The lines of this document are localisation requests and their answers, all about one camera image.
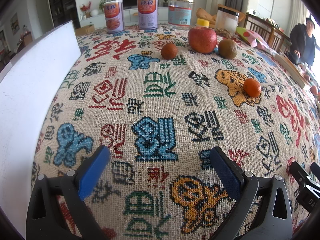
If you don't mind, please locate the pink snack bag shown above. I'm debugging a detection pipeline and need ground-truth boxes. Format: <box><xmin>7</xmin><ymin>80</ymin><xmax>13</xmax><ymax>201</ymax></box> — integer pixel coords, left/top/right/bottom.
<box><xmin>236</xmin><ymin>27</ymin><xmax>269</xmax><ymax>50</ymax></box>

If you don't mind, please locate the white board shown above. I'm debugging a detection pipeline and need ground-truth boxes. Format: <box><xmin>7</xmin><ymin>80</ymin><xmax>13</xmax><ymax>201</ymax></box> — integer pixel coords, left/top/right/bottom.
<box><xmin>1</xmin><ymin>21</ymin><xmax>81</xmax><ymax>236</ymax></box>

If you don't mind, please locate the person in black jacket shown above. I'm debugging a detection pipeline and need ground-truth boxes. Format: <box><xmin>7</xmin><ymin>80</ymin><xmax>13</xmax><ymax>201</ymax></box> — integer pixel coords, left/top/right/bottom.
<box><xmin>286</xmin><ymin>17</ymin><xmax>317</xmax><ymax>69</ymax></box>

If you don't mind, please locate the wooden chair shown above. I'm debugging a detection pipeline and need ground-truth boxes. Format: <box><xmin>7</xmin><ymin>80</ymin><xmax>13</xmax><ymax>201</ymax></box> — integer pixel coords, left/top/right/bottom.
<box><xmin>244</xmin><ymin>12</ymin><xmax>291</xmax><ymax>53</ymax></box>

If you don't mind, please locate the orange mandarin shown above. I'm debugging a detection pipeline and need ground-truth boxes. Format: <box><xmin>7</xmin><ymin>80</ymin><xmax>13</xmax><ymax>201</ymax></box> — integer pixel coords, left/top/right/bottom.
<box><xmin>243</xmin><ymin>78</ymin><xmax>261</xmax><ymax>98</ymax></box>

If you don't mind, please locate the left orange-purple can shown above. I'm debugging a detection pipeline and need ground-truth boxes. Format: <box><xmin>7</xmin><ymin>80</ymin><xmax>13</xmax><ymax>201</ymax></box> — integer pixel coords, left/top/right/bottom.
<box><xmin>104</xmin><ymin>0</ymin><xmax>124</xmax><ymax>34</ymax></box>

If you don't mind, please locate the small dark red-brown fruit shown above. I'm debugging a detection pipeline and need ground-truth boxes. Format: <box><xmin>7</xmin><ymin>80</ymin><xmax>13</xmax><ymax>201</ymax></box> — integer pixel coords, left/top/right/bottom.
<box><xmin>161</xmin><ymin>43</ymin><xmax>178</xmax><ymax>60</ymax></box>

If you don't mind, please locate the right orange-purple can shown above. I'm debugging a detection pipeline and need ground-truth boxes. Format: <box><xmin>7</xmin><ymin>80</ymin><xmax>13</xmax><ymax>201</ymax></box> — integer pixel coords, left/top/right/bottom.
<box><xmin>137</xmin><ymin>0</ymin><xmax>158</xmax><ymax>30</ymax></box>

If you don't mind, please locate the dark display cabinet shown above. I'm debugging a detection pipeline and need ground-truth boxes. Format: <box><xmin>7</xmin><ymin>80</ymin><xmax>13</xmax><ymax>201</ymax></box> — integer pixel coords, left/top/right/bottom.
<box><xmin>49</xmin><ymin>0</ymin><xmax>80</xmax><ymax>29</ymax></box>

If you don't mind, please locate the green potted plant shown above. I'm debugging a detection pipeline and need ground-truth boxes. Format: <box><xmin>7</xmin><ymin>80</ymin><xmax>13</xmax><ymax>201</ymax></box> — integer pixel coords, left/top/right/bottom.
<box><xmin>99</xmin><ymin>0</ymin><xmax>110</xmax><ymax>11</ymax></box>

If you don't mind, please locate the orange-purple can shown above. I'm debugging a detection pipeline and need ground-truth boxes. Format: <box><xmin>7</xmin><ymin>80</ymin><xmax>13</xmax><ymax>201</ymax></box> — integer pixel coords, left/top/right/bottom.
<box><xmin>137</xmin><ymin>0</ymin><xmax>158</xmax><ymax>30</ymax></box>
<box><xmin>104</xmin><ymin>0</ymin><xmax>124</xmax><ymax>34</ymax></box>

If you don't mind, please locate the small yellow lid jar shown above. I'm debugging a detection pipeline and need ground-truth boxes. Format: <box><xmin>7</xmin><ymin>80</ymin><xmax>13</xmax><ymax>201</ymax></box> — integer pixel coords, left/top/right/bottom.
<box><xmin>196</xmin><ymin>18</ymin><xmax>210</xmax><ymax>28</ymax></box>

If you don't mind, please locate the clear jar black lid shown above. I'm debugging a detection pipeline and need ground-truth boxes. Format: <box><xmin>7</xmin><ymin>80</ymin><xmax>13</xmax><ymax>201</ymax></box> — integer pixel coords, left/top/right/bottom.
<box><xmin>215</xmin><ymin>7</ymin><xmax>239</xmax><ymax>34</ymax></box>

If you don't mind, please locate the red apple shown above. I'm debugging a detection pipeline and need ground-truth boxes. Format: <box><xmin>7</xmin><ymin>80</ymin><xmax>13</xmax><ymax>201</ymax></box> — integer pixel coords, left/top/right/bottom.
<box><xmin>188</xmin><ymin>27</ymin><xmax>217</xmax><ymax>54</ymax></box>

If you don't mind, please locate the clear jar blue label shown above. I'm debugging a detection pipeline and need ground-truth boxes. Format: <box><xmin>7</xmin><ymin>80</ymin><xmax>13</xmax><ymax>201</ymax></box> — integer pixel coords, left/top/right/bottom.
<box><xmin>168</xmin><ymin>0</ymin><xmax>194</xmax><ymax>30</ymax></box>

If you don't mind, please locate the pile of nuts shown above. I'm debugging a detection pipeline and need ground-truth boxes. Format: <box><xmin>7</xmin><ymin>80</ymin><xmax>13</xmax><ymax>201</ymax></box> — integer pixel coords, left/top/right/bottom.
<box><xmin>215</xmin><ymin>28</ymin><xmax>235</xmax><ymax>39</ymax></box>

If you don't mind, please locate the brown kiwi fruit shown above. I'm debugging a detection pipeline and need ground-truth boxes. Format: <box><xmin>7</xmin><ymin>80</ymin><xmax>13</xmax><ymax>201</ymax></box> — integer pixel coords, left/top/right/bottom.
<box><xmin>218</xmin><ymin>39</ymin><xmax>237</xmax><ymax>60</ymax></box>

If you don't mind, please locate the patterned woven tablecloth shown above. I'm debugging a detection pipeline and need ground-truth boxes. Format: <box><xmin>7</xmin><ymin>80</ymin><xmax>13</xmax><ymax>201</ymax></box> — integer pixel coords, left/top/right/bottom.
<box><xmin>31</xmin><ymin>25</ymin><xmax>319</xmax><ymax>239</ymax></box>

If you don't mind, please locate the orange cushion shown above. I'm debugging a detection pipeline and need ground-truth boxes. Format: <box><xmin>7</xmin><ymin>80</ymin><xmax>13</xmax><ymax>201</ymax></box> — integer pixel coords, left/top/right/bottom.
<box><xmin>196</xmin><ymin>4</ymin><xmax>246</xmax><ymax>29</ymax></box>

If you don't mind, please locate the white tv cabinet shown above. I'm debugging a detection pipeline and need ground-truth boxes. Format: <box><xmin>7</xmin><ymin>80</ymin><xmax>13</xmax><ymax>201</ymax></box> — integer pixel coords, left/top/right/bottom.
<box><xmin>79</xmin><ymin>6</ymin><xmax>169</xmax><ymax>29</ymax></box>

